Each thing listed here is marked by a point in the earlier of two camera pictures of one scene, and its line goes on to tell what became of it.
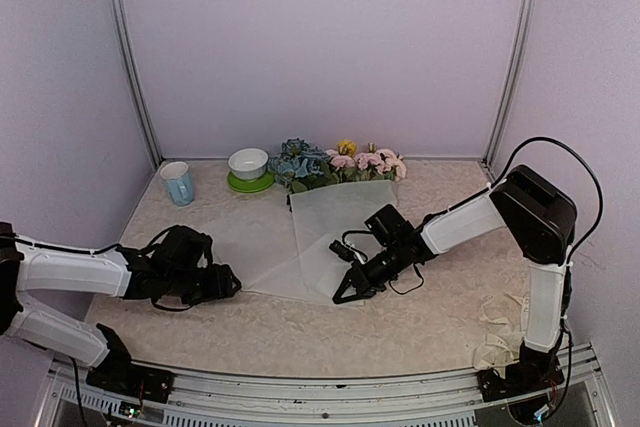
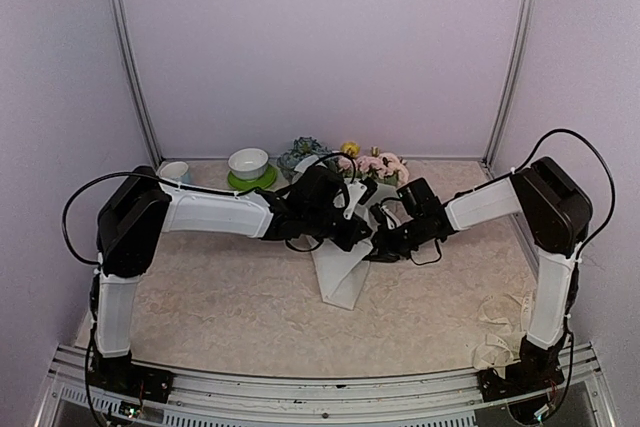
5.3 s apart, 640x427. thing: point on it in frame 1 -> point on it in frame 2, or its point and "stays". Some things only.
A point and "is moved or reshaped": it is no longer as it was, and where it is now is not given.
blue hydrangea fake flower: (296, 161) is moved or reshaped
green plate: (250, 186) stays
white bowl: (248, 163) stays
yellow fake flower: (346, 147) stays
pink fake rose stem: (374, 164) is moved or reshaped
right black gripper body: (390, 267) -> (399, 244)
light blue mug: (179, 182) stays
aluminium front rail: (207, 397) stays
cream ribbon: (500, 347) stays
